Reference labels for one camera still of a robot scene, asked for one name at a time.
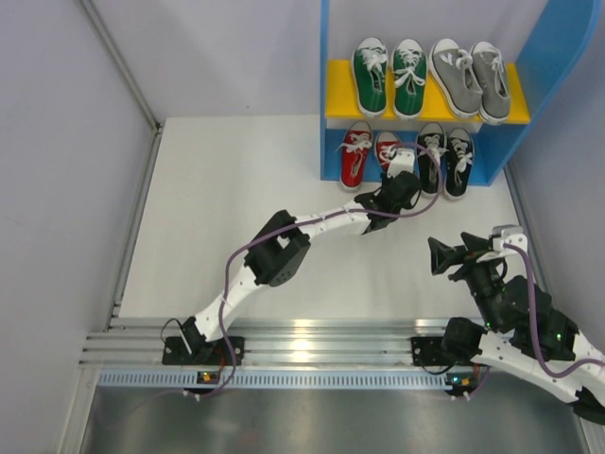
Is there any red sneaker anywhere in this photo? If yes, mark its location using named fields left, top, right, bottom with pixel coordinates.
left=374, top=131, right=403, bottom=173
left=337, top=121, right=373, bottom=192

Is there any black sneaker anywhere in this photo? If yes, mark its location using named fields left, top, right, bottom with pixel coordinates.
left=416, top=122, right=446, bottom=198
left=444, top=128, right=475, bottom=201

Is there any green sneaker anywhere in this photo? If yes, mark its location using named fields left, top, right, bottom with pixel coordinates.
left=351, top=37, right=389, bottom=117
left=390, top=38, right=428, bottom=119

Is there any grey sneaker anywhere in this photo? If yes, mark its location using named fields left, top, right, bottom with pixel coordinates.
left=428, top=38, right=483, bottom=119
left=471, top=41, right=511, bottom=125

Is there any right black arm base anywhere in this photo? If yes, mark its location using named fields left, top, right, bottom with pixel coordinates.
left=410, top=336, right=472, bottom=369

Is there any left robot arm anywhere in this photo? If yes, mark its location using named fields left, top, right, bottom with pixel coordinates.
left=180, top=171, right=421, bottom=375

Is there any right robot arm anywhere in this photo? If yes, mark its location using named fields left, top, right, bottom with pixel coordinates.
left=427, top=225, right=604, bottom=425

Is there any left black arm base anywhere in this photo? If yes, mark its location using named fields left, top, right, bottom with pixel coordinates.
left=162, top=336, right=245, bottom=366

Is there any yellow shelf board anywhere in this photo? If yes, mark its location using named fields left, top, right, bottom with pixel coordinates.
left=325, top=60, right=530, bottom=125

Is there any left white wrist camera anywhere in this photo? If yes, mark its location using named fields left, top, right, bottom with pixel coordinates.
left=385, top=147, right=416, bottom=178

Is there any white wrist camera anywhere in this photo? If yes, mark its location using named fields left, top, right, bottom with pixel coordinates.
left=489, top=224, right=528, bottom=258
left=385, top=147, right=416, bottom=178

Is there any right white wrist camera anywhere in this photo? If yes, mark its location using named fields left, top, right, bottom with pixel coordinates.
left=489, top=224, right=528, bottom=258

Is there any blue shoe shelf frame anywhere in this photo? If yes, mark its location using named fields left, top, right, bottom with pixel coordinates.
left=319, top=0, right=605, bottom=186

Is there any aluminium mounting rail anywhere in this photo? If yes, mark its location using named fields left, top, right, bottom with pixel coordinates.
left=78, top=318, right=448, bottom=370

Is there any slotted cable duct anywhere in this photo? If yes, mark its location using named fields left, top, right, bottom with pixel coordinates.
left=97, top=369, right=452, bottom=391

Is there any aluminium corner post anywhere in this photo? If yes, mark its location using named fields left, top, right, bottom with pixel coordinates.
left=78, top=0, right=164, bottom=136

